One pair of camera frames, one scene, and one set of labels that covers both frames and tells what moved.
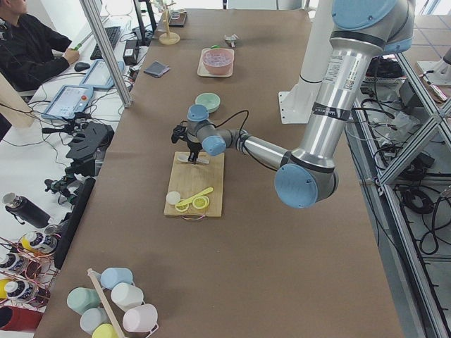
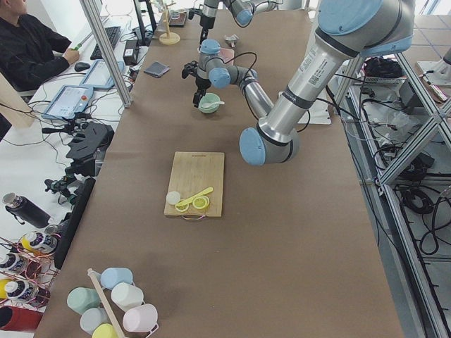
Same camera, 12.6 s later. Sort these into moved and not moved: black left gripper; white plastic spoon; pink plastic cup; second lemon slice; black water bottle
Moved: black left gripper; white plastic spoon
Not moved: black water bottle; pink plastic cup; second lemon slice
